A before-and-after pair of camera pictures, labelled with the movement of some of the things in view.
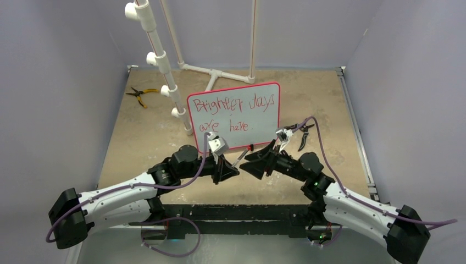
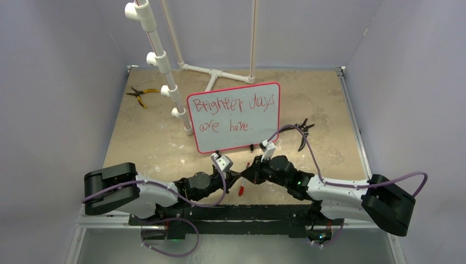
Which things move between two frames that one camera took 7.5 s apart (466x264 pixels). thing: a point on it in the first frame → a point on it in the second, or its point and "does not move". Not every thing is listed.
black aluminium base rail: (232, 221) does not move
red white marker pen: (250, 147) → (242, 189)
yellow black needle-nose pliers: (138, 93) does not move
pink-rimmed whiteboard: (243, 116) does not move
